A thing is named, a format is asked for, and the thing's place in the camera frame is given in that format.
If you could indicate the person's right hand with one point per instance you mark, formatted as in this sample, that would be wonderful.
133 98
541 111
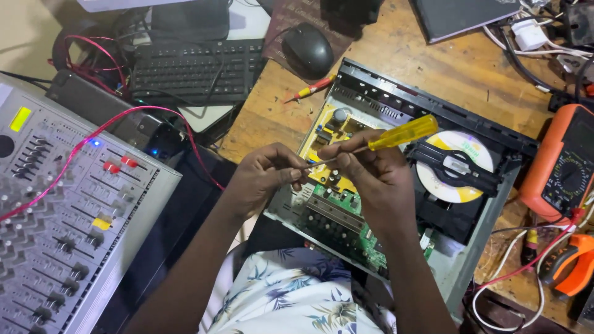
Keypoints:
380 185

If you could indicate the person's left hand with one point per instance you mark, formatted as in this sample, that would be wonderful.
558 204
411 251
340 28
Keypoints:
260 181

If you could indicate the green circuit board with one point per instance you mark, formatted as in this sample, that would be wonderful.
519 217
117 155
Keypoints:
338 218

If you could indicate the yellow circuit board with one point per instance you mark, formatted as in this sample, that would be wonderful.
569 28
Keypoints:
325 127

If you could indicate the yellow and white disc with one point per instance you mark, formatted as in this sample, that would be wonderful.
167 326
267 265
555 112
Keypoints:
468 146

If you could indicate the small red yellow screwdriver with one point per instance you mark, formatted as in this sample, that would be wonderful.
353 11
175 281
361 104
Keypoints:
315 86

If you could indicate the open silver disc player chassis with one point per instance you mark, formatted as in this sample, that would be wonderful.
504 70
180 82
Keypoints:
464 259

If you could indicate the floral white shirt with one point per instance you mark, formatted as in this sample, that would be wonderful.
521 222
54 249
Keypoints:
287 297

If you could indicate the black computer keyboard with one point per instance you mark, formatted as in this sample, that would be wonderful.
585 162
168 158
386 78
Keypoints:
190 69

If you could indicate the black computer mouse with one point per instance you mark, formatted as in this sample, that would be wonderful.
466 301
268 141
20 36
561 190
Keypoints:
308 48

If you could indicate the black yellow test pen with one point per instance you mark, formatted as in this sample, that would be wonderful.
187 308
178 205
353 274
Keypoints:
530 246

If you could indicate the dark brown mouse pad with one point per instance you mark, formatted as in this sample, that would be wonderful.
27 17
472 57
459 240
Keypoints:
290 18

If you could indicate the red multimeter probe lead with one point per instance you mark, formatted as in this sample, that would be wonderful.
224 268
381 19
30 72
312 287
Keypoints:
533 259

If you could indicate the black monitor stand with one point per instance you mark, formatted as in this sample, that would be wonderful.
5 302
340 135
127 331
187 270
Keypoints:
190 18

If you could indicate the black device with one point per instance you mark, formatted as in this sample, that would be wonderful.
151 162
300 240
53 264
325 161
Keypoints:
352 10

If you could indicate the orange digital multimeter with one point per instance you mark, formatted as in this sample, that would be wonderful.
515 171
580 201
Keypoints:
564 167

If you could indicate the black box with blue lights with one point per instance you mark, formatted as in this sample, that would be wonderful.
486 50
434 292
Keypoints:
93 102

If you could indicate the dark grey laptop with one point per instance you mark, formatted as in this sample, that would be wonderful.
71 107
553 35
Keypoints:
459 16

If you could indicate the silver audio mixer console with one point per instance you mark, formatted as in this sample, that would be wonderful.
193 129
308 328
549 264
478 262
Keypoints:
60 222

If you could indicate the white plug adapter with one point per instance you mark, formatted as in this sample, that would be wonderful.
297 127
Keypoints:
529 35

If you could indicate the black disc clamp bracket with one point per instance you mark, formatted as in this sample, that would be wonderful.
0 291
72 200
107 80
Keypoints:
457 167

